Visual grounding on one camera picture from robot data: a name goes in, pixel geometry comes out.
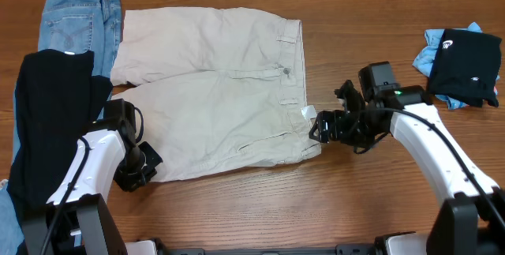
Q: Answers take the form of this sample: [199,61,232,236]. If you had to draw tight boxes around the beige khaki shorts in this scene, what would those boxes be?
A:
[111,7,321,182]

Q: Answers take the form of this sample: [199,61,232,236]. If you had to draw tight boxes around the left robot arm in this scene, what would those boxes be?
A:
[22,99,167,255]

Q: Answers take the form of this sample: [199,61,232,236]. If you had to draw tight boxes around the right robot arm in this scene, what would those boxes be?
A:
[309,62,504,255]

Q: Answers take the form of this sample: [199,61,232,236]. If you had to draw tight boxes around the black garment on left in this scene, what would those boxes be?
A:
[7,49,112,223]

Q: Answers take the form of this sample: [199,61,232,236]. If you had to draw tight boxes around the black folded shorts with logo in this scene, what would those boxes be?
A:
[428,29,502,107]

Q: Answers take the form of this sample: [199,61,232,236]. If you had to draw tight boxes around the light blue denim jeans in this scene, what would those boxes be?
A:
[1,0,122,254]

